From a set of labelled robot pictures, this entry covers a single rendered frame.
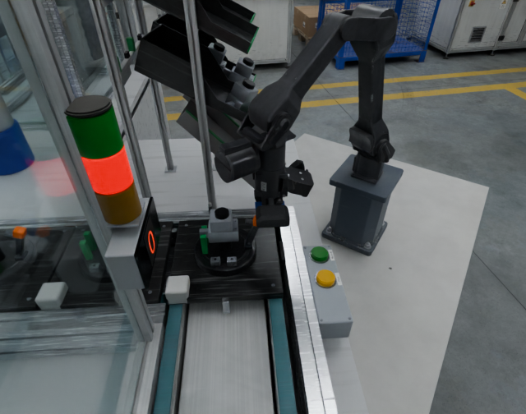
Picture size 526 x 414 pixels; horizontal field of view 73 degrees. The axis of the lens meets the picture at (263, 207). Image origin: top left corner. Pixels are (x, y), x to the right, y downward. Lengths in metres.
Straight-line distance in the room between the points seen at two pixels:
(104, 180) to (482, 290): 2.09
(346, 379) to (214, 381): 0.26
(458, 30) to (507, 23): 0.71
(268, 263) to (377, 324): 0.28
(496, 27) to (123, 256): 6.01
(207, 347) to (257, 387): 0.13
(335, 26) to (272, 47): 4.23
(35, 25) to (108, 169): 0.15
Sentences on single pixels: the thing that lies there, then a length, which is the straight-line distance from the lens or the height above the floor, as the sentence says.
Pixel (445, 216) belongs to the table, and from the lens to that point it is 1.22.
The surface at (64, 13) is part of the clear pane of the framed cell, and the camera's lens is 1.68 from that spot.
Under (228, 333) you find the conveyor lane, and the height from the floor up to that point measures 0.92.
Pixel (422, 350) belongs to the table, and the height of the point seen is 0.86.
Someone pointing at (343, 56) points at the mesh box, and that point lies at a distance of 5.00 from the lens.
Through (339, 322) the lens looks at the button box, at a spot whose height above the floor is 0.96.
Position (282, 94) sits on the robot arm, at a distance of 0.61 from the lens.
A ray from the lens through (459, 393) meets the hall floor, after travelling 1.90.
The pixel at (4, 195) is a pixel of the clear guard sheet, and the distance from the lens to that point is 0.36.
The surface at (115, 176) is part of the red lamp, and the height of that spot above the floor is 1.33.
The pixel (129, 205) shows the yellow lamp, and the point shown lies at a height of 1.29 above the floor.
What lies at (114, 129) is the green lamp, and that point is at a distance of 0.44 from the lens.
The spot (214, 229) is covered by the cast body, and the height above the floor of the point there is 1.06.
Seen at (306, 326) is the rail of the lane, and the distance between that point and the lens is 0.74.
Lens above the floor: 1.58
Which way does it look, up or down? 40 degrees down
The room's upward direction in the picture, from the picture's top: straight up
